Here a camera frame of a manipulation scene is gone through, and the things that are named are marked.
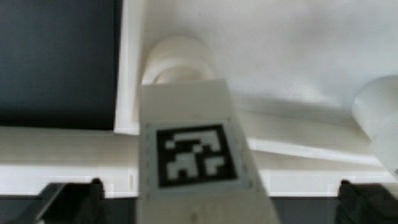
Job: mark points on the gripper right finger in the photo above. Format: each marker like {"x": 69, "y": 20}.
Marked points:
{"x": 369, "y": 203}

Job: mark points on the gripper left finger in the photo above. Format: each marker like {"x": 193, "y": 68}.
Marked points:
{"x": 70, "y": 204}

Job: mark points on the white table leg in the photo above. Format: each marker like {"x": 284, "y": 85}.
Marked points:
{"x": 200, "y": 184}
{"x": 376, "y": 115}

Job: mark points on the white square table top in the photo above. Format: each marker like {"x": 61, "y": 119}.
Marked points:
{"x": 301, "y": 50}

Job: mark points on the white U-shaped obstacle fence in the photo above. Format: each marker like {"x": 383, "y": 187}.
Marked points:
{"x": 51, "y": 155}

